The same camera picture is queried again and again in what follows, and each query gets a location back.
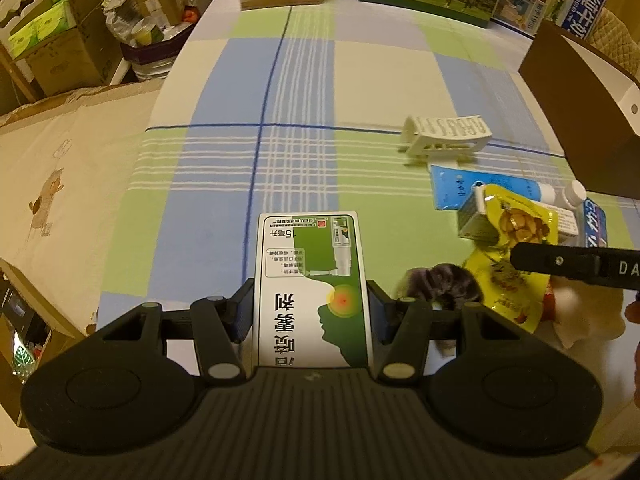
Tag blue white medicine box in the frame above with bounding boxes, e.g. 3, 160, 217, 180
576, 198, 608, 248

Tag dark fuzzy scrunchie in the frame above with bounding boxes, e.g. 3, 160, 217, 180
393, 263, 484, 311

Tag green white medicine box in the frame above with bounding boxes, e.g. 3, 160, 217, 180
254, 211, 373, 368

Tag yellow snack packet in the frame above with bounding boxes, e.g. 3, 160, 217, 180
458, 183, 559, 333

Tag brown cardboard storage box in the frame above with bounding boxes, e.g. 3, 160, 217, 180
518, 21, 639, 200

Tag small white bottle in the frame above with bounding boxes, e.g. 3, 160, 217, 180
554, 180, 587, 210

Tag white barcode medicine box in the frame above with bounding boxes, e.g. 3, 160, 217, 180
457, 183, 579, 247

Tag right hand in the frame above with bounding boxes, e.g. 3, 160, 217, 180
625, 300, 640, 324

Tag blue cream tube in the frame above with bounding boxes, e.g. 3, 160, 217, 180
429, 164, 558, 212

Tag white plastic hair clip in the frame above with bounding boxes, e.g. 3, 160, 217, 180
398, 115, 494, 160

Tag embroidered beige cloth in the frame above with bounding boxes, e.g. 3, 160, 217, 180
1, 80, 163, 330

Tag checkered bed sheet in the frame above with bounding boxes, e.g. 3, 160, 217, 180
94, 0, 640, 376

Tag quilted beige chair cushion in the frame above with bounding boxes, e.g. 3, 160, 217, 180
588, 8, 640, 78

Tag stacked cardboard boxes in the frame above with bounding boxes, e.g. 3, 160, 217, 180
1, 0, 122, 96

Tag trash bin with bag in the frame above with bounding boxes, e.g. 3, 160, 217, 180
102, 0, 200, 81

